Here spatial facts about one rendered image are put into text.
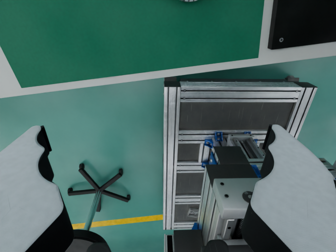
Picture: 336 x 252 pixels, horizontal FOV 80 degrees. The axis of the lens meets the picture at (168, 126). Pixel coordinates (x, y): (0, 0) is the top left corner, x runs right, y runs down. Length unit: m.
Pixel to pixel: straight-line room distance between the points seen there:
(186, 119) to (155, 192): 0.90
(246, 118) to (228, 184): 0.83
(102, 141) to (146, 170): 0.43
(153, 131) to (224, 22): 1.08
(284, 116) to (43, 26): 1.26
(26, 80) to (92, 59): 0.18
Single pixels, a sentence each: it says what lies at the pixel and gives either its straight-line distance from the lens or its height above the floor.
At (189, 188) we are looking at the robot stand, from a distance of 1.58.
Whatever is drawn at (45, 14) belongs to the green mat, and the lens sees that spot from 0.57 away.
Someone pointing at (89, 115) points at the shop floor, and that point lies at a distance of 1.50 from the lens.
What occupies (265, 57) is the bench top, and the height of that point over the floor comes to 0.75.
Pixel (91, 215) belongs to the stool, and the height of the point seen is 0.30.
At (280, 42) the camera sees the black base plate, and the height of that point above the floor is 0.77.
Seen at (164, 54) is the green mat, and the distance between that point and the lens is 0.52.
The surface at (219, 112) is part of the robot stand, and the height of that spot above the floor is 0.21.
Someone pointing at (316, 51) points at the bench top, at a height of 0.75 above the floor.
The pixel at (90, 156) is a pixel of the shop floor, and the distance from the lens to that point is 1.70.
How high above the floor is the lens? 1.26
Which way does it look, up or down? 60 degrees down
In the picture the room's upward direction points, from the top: 176 degrees clockwise
